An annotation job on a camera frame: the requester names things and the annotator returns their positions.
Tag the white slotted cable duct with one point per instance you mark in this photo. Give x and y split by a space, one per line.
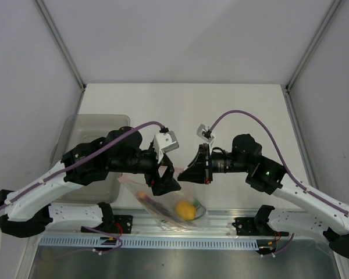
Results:
151 242

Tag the left aluminium frame post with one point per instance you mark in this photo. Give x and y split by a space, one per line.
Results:
59 42

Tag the right aluminium frame post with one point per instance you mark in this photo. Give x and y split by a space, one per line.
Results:
314 42

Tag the clear zip top bag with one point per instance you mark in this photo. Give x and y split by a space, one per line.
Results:
136 182

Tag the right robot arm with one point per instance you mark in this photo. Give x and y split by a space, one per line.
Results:
322 217

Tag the orange papaya slice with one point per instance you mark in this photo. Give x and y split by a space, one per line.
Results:
162 207

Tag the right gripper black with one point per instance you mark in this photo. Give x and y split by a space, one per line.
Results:
197 171

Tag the green onion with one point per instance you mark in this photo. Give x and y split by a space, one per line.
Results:
200 209

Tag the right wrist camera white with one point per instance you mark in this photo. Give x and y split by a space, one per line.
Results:
206 135

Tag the clear plastic bin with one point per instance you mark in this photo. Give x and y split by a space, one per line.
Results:
86 128

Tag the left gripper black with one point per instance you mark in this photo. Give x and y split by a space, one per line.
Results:
164 184

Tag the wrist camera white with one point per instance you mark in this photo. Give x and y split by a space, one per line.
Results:
206 135
164 143

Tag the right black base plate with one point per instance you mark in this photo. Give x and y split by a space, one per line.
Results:
250 226

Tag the aluminium frame post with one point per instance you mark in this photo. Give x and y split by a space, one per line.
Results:
314 42
59 42

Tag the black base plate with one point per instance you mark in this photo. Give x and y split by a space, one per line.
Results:
250 226
122 224

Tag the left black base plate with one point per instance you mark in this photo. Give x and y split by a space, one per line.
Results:
122 224

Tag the yellow lemon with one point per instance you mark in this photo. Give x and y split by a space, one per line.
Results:
185 210

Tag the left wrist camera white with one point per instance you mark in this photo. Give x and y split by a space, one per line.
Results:
164 143

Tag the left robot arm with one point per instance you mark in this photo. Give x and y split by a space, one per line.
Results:
34 209

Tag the aluminium mounting rail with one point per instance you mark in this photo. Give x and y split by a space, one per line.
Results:
267 221

